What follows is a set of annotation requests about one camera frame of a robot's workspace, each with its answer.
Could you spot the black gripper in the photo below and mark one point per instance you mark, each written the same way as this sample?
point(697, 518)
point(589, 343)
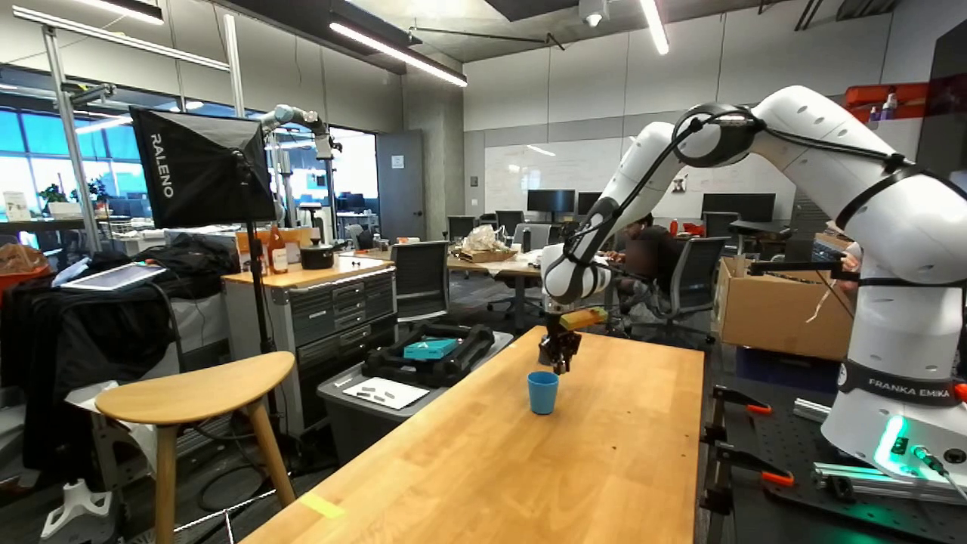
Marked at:
point(560, 337)

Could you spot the black light stand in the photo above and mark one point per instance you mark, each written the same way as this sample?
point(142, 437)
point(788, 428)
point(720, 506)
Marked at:
point(258, 281)

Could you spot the black case teal lid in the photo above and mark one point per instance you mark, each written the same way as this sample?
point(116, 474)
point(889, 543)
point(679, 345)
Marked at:
point(432, 353)

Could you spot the wide dark computer monitor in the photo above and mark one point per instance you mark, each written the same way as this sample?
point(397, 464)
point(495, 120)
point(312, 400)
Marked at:
point(738, 207)

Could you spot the grey door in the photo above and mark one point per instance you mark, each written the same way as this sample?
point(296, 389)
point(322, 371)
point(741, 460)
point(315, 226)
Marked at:
point(400, 187)

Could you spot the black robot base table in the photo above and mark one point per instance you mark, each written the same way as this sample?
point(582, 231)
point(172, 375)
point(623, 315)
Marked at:
point(803, 502)

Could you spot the seated person dark hair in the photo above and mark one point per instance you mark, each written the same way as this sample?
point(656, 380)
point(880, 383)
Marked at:
point(652, 258)

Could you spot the grey drawer cabinet wooden top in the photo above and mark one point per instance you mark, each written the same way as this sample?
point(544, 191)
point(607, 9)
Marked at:
point(332, 313)

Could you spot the cardboard box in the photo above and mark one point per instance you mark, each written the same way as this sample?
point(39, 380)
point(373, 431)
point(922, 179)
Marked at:
point(781, 313)

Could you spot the yellow bag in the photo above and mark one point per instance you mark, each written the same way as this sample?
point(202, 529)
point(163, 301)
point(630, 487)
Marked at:
point(583, 319)

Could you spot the black softbox light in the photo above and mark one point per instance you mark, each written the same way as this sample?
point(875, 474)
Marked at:
point(200, 167)

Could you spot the aluminium extrusion rail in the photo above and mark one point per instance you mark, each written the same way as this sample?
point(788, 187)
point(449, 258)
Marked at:
point(864, 474)
point(811, 410)

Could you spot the white stand base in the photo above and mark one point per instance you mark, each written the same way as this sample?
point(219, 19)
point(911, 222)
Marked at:
point(77, 502)

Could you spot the black pot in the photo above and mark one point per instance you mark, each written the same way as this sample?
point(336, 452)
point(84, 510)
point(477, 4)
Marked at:
point(317, 258)

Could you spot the white flat board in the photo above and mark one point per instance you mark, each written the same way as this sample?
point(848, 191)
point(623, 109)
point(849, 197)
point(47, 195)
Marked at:
point(108, 272)

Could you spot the light blue plastic cup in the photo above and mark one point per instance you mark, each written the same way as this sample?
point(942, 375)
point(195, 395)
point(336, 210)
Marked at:
point(542, 395)

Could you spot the wooden background table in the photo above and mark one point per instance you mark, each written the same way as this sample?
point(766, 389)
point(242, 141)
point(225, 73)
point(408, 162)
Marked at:
point(501, 266)

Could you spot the grey office chair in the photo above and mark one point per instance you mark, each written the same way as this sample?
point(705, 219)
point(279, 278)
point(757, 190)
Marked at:
point(697, 277)

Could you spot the black jacket pile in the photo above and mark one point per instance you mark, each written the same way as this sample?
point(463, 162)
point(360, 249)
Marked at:
point(192, 265)

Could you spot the red wall banner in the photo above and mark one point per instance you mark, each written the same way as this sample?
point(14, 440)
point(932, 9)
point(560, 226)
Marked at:
point(894, 101)

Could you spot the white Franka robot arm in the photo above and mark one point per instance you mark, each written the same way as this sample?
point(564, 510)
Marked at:
point(907, 231)

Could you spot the white paper sheet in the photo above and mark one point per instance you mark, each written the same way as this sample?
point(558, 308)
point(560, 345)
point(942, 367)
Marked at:
point(381, 390)

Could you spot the wooden stool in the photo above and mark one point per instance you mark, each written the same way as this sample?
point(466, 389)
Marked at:
point(197, 389)

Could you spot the black hanging cloth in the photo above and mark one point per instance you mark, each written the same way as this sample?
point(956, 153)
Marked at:
point(91, 353)

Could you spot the amber bottle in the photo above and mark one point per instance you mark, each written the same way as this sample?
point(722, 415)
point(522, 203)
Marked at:
point(275, 252)

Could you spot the wall whiteboard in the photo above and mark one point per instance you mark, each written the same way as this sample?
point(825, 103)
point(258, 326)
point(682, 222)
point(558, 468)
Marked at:
point(544, 171)

